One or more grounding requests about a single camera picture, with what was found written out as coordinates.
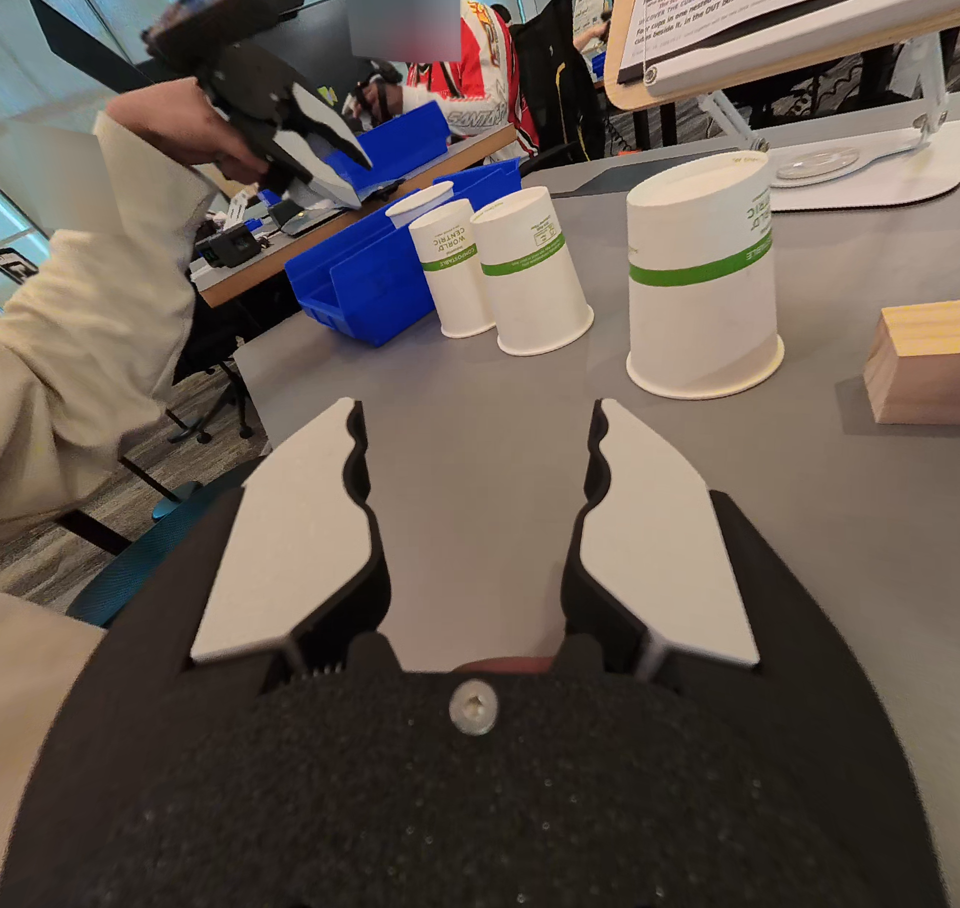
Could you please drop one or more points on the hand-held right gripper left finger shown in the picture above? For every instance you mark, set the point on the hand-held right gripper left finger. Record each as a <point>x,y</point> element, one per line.
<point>292,548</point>

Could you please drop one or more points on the person's right hand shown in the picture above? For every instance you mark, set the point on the person's right hand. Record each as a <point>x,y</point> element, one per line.
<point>510,664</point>

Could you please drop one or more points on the wooden cube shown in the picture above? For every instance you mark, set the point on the wooden cube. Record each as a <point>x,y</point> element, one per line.
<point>915,376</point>

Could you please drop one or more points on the blue plastic bin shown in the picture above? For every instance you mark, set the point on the blue plastic bin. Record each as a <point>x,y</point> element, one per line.
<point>360,286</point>
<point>397,143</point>

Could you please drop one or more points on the person's left hand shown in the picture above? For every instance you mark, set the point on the person's left hand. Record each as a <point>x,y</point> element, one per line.
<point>180,125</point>

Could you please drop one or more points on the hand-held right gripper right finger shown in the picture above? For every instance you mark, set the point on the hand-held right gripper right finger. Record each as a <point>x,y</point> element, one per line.
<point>667,556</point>

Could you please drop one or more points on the white paper cup green band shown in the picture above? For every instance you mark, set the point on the white paper cup green band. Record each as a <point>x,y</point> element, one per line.
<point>457,293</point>
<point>697,323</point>
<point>420,203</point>
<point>536,301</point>

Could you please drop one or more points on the wooden desk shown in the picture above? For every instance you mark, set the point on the wooden desk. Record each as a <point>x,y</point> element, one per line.
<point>240,286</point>

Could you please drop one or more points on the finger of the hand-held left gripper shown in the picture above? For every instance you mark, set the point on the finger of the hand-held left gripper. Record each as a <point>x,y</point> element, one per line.
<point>319,110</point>
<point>322,185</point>

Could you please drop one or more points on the black jacket yellow stripe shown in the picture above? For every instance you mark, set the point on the black jacket yellow stripe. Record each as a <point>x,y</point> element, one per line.
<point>555,98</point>

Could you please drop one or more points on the black device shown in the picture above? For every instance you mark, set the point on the black device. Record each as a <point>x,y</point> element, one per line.
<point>300,218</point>
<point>225,245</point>

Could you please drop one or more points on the person's beige hoodie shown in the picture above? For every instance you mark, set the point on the person's beige hoodie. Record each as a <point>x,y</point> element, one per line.
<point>37,698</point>

